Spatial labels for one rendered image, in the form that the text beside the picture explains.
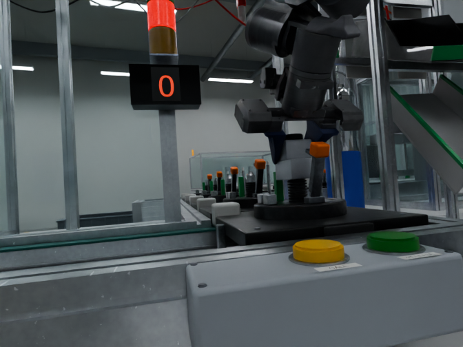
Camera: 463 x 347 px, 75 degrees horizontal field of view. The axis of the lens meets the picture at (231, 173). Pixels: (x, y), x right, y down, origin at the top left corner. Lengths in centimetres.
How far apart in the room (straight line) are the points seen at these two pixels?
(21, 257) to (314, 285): 46
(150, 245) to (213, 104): 1134
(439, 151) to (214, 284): 43
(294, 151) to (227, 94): 1166
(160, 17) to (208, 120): 1103
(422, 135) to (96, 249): 56
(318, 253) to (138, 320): 15
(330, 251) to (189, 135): 1111
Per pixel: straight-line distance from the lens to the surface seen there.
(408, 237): 29
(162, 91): 56
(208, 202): 78
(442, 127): 68
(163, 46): 59
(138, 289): 28
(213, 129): 1160
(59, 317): 29
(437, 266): 29
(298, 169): 45
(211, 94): 1191
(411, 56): 62
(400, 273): 26
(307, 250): 25
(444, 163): 55
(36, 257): 58
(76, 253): 56
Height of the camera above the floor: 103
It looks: 2 degrees up
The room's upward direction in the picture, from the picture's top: 4 degrees counter-clockwise
